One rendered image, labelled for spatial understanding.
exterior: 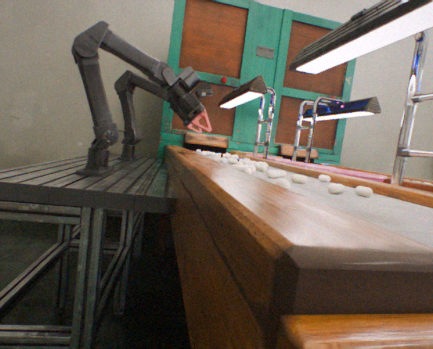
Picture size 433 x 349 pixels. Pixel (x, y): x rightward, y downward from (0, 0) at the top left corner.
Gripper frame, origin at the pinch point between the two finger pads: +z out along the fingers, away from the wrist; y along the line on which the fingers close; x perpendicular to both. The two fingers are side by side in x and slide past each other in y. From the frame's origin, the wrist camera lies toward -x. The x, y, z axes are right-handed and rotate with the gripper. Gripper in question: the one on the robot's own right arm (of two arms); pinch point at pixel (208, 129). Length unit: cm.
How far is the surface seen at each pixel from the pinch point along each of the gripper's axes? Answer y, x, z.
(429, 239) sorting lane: -83, 4, 13
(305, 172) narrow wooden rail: -22.1, -10.9, 29.0
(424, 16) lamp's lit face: -66, -26, 3
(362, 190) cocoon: -58, -6, 23
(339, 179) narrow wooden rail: -39.2, -11.0, 28.9
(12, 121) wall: 181, 99, -105
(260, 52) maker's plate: 88, -76, -6
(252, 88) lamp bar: 9.0, -26.2, 0.8
